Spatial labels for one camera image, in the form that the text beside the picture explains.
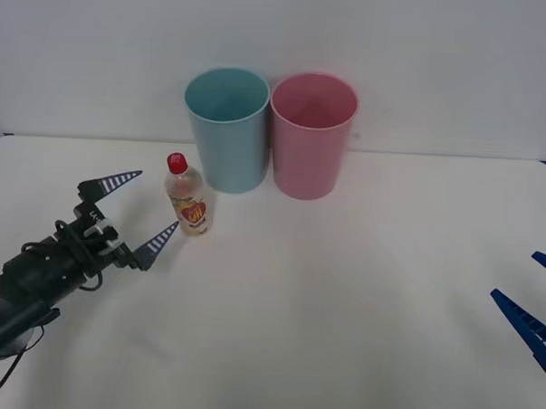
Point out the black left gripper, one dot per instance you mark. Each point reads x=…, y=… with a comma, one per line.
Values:
x=95, y=217

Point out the clear bottle with red cap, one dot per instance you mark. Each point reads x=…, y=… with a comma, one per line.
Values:
x=189, y=201

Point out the silver and black left arm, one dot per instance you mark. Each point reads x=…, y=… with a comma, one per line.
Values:
x=34, y=271

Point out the pale blue plastic bin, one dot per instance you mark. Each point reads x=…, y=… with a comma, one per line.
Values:
x=232, y=157

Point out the pink plastic bin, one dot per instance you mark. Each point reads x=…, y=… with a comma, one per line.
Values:
x=308, y=165

